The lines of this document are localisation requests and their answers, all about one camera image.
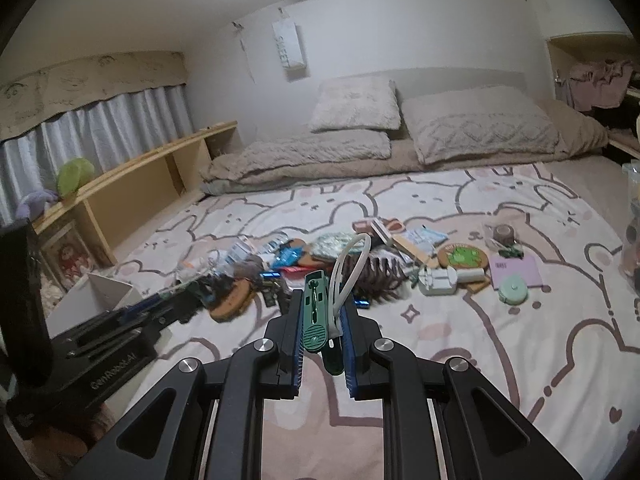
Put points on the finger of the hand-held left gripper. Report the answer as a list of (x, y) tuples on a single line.
[(182, 310), (147, 302)]

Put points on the blue snack packet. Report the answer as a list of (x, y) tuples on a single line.
[(286, 257)]

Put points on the white storage box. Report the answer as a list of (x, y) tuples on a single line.
[(95, 300)]

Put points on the white power adapter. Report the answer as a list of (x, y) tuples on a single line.
[(435, 281)]

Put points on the white and blue packet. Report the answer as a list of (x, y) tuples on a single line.
[(241, 252)]

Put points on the green plush toy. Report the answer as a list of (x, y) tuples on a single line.
[(75, 175)]

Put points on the green plastic clip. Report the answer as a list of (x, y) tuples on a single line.
[(315, 310)]

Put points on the mint round case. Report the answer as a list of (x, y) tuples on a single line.
[(512, 292)]

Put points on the round patterned pouch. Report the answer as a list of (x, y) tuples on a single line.
[(332, 246)]

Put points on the wooden frog coaster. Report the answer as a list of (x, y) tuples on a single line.
[(465, 257)]

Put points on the brown tape roll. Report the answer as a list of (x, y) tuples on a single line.
[(504, 233)]

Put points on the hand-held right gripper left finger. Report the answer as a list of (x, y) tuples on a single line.
[(295, 360)]

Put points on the red doll display box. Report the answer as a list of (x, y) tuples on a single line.
[(67, 257)]

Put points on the small dark green toy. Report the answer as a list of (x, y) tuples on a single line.
[(511, 252)]

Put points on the small white tube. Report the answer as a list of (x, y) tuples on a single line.
[(470, 275)]

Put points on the beige printed valance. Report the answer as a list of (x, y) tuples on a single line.
[(90, 82)]

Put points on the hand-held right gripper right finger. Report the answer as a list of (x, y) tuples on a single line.
[(350, 360)]

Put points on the purple plush toy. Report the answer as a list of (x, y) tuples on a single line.
[(35, 205)]

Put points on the light blue printed packet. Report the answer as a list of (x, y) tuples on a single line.
[(425, 239)]

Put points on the pink hanging clothes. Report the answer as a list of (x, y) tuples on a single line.
[(600, 82)]

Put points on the white hanging tissue pouch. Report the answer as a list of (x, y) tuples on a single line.
[(289, 45)]

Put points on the brown and white wallet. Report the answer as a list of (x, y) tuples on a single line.
[(385, 229)]

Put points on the brown hair claw clip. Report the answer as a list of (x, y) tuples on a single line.
[(382, 280)]

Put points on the flat wooden stick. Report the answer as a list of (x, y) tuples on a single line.
[(412, 249)]

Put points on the knitted beige pillow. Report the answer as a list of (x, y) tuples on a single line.
[(480, 125)]

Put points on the pale blue curtain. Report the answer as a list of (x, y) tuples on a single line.
[(100, 130)]

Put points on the fluffy beige pillow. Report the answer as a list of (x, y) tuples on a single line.
[(355, 105)]

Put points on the pink notebook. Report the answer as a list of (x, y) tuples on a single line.
[(517, 270)]

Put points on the wooden shelf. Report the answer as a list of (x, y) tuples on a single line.
[(140, 175)]

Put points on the clear plastic wrapper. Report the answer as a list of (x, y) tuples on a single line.
[(274, 244)]

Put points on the folded beige blanket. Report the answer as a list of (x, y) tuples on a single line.
[(300, 157)]

